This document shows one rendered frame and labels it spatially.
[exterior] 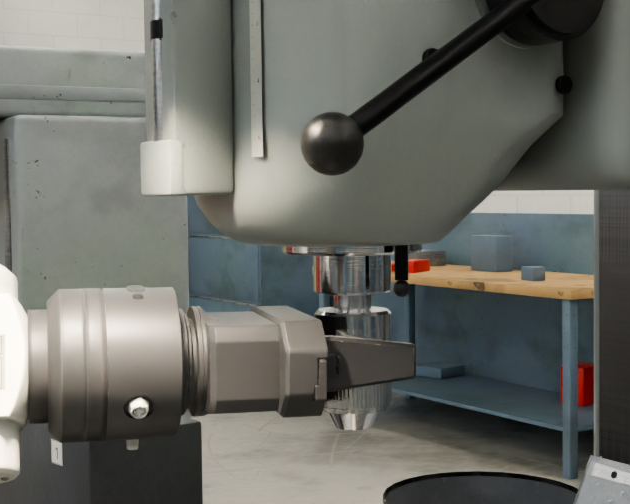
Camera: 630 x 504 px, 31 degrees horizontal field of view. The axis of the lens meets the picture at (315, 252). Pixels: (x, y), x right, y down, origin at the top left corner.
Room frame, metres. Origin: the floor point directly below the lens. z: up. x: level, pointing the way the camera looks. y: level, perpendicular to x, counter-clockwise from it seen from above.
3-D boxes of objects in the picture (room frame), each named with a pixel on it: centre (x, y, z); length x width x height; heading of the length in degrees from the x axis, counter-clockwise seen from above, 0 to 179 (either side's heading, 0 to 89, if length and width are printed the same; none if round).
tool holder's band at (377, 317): (0.70, -0.02, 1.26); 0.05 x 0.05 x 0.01
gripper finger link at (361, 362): (0.67, -0.03, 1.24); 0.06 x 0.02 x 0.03; 104
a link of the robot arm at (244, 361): (0.68, 0.07, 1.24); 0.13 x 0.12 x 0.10; 14
